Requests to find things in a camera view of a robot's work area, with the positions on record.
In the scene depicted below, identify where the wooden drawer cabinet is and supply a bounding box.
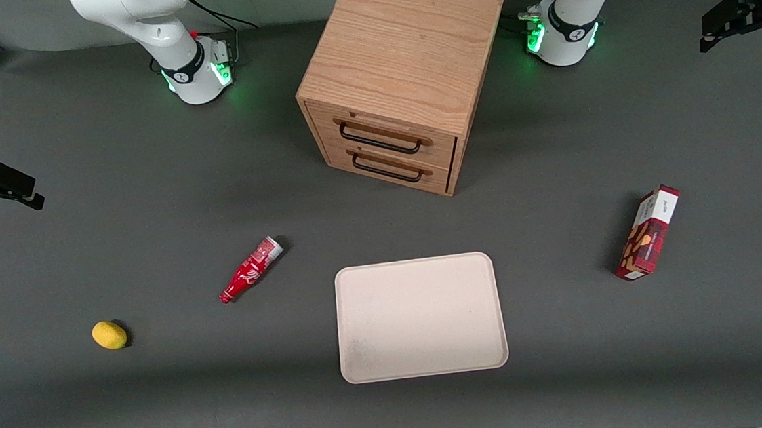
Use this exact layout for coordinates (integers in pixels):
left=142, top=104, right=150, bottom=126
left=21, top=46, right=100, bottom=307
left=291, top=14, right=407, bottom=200
left=288, top=0, right=521, bottom=208

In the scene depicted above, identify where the red soda bottle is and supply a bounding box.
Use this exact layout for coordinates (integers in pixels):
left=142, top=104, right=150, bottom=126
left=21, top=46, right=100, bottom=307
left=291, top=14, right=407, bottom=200
left=214, top=235, right=288, bottom=305

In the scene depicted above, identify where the beige rectangular tray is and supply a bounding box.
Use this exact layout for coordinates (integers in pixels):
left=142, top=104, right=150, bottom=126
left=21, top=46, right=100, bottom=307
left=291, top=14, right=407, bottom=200
left=332, top=250, right=511, bottom=386

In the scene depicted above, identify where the wooden drawer front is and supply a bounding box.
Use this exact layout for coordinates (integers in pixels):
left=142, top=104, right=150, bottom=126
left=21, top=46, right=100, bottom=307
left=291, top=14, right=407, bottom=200
left=321, top=130, right=455, bottom=203
left=305, top=91, right=460, bottom=178

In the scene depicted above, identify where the black drawer handle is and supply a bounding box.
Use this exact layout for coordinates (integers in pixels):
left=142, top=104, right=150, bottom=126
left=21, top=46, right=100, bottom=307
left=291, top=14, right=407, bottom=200
left=350, top=146, right=426, bottom=189
left=337, top=116, right=425, bottom=161

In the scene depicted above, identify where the black left arm base cable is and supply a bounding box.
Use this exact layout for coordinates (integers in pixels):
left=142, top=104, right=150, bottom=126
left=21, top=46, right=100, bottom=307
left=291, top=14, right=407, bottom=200
left=499, top=0, right=568, bottom=37

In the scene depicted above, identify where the black arm base cable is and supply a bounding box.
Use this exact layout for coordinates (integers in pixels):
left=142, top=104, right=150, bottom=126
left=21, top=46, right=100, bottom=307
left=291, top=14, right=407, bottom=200
left=188, top=0, right=262, bottom=67
left=499, top=0, right=568, bottom=37

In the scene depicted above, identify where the black right arm base cable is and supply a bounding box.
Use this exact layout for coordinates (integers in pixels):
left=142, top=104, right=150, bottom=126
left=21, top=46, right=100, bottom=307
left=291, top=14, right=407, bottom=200
left=188, top=0, right=262, bottom=67

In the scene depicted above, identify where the yellow lemon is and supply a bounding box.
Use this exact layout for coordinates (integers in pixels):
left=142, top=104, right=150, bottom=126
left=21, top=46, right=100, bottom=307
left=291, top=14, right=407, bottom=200
left=90, top=319, right=129, bottom=351

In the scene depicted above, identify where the red tartan cookie box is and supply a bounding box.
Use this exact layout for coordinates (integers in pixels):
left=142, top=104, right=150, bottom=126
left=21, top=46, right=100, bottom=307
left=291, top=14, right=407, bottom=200
left=607, top=184, right=687, bottom=284

